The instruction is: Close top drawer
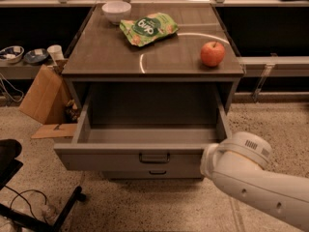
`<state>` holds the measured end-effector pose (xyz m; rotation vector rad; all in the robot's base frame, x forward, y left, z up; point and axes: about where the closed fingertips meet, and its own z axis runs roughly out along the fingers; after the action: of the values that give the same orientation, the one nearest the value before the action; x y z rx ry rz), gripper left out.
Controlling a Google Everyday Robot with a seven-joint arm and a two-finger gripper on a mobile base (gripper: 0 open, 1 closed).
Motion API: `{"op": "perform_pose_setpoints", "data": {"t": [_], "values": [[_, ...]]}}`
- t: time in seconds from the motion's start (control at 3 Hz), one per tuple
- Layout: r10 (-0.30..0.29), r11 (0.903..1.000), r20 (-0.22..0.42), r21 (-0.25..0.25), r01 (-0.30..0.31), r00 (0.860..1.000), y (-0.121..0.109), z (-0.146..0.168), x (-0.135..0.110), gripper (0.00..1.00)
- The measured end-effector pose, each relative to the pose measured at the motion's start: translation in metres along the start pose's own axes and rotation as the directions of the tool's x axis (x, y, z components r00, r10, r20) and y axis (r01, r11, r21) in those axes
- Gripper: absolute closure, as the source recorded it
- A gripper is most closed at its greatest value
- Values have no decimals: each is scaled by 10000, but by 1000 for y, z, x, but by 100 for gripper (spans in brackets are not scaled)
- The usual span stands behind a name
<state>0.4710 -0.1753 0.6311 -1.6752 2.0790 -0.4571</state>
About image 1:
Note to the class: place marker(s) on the grey top drawer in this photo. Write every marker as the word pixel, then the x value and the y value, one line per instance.
pixel 121 120

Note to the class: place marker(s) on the grey drawer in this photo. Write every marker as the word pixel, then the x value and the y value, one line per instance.
pixel 150 174
pixel 121 120

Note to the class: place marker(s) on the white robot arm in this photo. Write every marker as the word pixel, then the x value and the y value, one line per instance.
pixel 237 166

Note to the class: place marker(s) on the grey drawer cabinet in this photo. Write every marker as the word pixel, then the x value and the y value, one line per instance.
pixel 104 55

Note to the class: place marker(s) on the grey bottom drawer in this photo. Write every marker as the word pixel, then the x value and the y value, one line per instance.
pixel 150 174

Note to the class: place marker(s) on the red apple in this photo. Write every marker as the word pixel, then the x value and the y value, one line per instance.
pixel 212 54

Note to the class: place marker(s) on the green snack bag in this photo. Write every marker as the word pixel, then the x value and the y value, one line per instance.
pixel 149 28

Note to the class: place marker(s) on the white ceramic bowl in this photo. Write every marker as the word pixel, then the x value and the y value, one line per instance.
pixel 116 11

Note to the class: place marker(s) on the brown cardboard box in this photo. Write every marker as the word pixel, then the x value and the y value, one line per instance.
pixel 45 102

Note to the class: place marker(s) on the white paper cup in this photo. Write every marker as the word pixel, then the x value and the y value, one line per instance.
pixel 56 53

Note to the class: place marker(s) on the right low shelf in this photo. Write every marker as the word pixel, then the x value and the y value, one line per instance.
pixel 293 66

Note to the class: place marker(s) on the low shelf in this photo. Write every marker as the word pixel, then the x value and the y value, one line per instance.
pixel 293 66
pixel 19 71

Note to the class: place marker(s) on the dark blue bowl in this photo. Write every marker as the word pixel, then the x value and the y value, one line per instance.
pixel 36 56

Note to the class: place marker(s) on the left low shelf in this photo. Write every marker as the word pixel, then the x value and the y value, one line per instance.
pixel 19 71

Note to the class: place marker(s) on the blue patterned bowl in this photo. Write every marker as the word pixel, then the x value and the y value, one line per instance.
pixel 11 54

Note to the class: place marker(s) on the black top drawer handle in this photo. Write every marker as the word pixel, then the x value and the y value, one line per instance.
pixel 154 158

